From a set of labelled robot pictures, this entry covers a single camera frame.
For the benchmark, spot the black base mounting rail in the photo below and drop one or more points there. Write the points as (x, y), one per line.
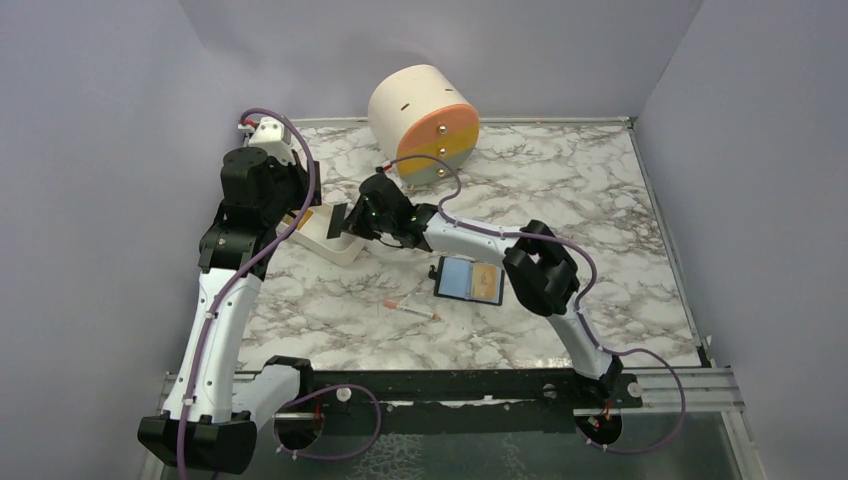
(433, 402)

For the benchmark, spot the white oblong tray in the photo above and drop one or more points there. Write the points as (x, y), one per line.
(312, 233)

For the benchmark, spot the black credit card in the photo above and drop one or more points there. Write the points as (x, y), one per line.
(336, 224)

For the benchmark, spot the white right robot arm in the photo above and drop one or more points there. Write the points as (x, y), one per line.
(540, 269)

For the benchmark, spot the black card holder wallet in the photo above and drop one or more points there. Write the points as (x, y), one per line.
(452, 279)

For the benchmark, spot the cream round drawer cabinet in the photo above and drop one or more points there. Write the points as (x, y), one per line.
(418, 115)

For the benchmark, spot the orange capped syringe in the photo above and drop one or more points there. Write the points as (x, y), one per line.
(393, 305)

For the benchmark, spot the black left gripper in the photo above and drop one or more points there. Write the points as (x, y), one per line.
(299, 173)

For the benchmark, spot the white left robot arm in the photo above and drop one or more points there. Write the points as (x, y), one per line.
(207, 423)

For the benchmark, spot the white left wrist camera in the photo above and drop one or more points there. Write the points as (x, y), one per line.
(275, 139)

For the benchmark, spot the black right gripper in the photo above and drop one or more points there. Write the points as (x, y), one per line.
(354, 224)

